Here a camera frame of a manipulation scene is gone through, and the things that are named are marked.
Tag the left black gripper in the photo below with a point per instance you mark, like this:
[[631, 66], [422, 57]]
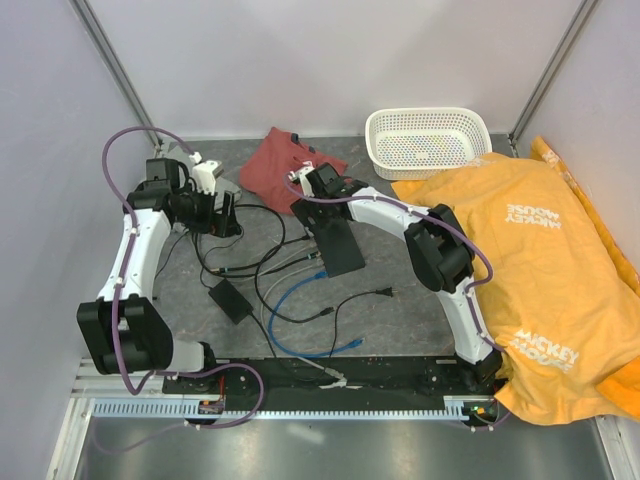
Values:
[[222, 225]]

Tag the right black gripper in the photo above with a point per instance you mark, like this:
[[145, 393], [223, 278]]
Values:
[[304, 208]]

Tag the black network switch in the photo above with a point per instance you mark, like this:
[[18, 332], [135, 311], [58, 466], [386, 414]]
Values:
[[338, 247]]

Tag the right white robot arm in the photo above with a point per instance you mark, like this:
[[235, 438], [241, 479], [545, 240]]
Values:
[[441, 255]]

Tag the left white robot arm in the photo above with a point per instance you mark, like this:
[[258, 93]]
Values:
[[164, 177]]

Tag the red cloth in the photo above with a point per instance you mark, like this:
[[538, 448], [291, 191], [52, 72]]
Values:
[[279, 153]]

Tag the grey cloth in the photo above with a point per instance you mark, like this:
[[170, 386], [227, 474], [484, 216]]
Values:
[[223, 184]]

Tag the black power adapter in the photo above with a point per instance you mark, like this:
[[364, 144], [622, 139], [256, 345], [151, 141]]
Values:
[[228, 298]]

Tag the white plastic basket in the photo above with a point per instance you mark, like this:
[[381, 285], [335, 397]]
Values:
[[416, 143]]

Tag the orange Mickey Mouse blanket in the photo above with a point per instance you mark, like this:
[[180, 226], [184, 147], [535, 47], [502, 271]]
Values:
[[552, 297]]

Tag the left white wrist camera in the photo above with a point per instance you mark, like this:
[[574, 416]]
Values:
[[205, 173]]

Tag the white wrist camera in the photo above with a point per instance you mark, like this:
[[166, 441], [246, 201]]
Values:
[[298, 183], [205, 173]]

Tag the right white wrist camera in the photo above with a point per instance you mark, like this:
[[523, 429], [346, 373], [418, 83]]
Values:
[[298, 183]]

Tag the aluminium rail left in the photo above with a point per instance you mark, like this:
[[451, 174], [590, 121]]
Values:
[[137, 333]]

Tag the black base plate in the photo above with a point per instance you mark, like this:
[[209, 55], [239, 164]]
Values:
[[414, 381]]

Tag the white slotted cable duct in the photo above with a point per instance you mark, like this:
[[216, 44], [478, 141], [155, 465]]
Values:
[[449, 408]]

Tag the left aluminium frame post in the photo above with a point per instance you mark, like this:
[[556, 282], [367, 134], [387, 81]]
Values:
[[98, 35]]

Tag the aluminium frame post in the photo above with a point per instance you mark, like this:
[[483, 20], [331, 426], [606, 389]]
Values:
[[561, 53], [98, 35]]

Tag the right aluminium frame post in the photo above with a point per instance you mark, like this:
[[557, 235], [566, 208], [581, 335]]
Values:
[[561, 53]]

